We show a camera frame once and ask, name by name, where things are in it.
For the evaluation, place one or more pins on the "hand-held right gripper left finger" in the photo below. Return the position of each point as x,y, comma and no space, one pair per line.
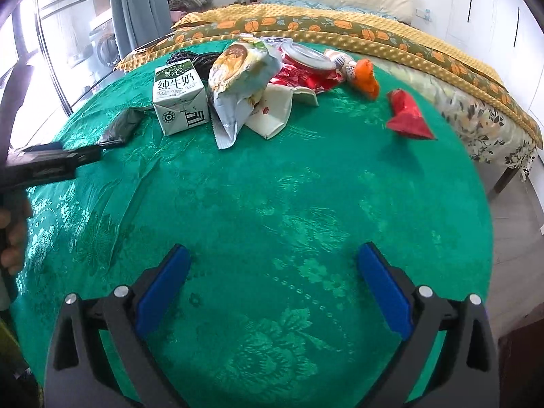
163,293

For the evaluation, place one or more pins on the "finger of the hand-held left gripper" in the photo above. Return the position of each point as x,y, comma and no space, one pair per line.
87,155

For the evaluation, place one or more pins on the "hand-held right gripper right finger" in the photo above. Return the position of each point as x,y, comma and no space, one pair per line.
384,289

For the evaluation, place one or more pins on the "black plastic bag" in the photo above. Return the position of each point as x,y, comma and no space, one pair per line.
121,129

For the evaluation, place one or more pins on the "crushed red soda can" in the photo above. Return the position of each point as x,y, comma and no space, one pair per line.
306,77

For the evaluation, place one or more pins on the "person's left hand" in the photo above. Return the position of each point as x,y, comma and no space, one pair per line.
15,231

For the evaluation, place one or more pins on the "green and white milk carton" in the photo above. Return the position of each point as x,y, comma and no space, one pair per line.
178,102

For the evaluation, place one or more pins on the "washing machine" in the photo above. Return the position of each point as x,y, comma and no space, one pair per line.
106,46

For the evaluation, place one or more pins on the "green floral tablecloth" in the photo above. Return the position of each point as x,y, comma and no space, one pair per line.
276,204

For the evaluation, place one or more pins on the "black patterned packet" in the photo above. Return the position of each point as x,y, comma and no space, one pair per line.
199,61

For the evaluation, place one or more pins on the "grey curtain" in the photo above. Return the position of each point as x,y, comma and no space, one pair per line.
144,4

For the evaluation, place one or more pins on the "dark wooden cabinet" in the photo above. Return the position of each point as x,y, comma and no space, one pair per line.
525,369

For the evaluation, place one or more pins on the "green and white snack bag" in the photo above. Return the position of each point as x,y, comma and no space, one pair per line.
240,80

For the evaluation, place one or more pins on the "red foil wrapper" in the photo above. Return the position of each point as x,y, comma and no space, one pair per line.
408,114

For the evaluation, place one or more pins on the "white paper box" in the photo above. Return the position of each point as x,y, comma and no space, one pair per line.
272,114

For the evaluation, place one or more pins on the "floral bed sheet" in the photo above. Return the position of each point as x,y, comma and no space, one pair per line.
476,114

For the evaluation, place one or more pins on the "knotted orange snack packet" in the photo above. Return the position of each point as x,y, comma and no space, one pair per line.
365,77

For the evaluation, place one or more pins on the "blue floral pillow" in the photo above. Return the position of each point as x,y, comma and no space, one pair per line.
297,3

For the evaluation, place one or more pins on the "bed with patterned blanket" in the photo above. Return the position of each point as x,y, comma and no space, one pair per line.
331,23

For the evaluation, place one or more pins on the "white wardrobe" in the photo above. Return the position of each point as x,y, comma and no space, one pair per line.
493,17

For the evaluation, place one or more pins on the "wall socket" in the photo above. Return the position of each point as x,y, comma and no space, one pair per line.
425,13

